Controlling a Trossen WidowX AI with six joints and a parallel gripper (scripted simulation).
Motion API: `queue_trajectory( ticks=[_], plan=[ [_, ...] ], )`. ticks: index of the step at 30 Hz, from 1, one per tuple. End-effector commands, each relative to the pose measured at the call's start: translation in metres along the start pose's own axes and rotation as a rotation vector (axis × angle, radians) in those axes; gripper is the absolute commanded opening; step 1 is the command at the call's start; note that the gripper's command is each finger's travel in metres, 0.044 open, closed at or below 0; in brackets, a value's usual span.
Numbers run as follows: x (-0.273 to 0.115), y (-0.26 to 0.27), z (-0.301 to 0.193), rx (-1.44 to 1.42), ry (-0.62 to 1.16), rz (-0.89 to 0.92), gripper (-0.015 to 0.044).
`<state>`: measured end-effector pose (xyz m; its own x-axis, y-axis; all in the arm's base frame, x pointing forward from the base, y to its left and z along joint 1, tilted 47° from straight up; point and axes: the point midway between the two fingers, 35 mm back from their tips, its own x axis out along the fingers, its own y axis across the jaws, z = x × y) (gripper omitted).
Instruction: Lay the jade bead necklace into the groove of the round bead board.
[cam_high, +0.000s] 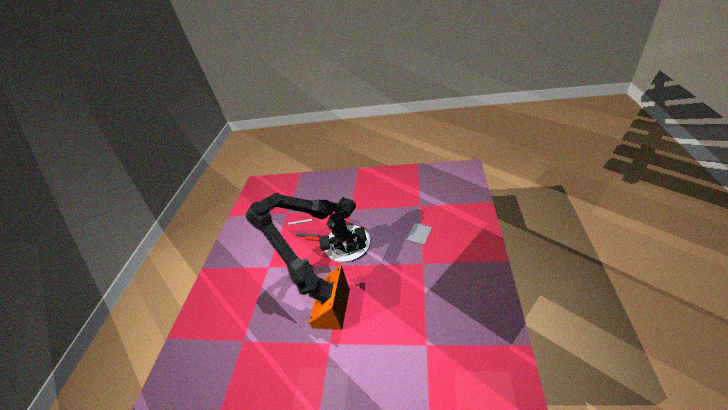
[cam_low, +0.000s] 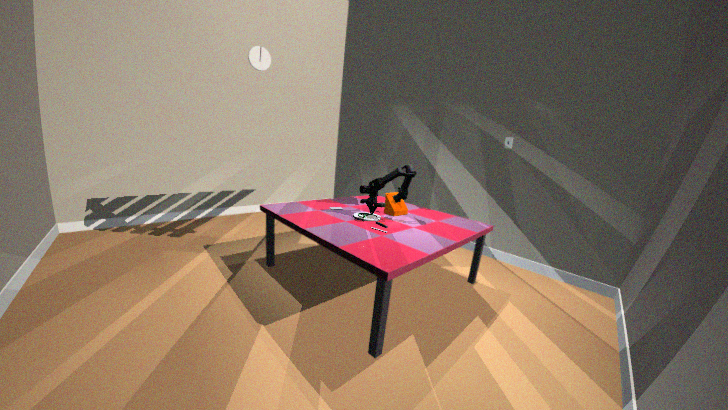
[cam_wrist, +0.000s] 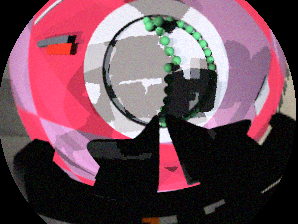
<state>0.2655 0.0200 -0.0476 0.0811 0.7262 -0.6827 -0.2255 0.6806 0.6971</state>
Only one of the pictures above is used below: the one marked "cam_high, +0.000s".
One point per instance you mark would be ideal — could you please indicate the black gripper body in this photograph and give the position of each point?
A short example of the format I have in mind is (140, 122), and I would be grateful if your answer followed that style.
(342, 236)

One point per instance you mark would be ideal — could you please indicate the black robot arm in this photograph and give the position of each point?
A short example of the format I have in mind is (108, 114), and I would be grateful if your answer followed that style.
(300, 271)

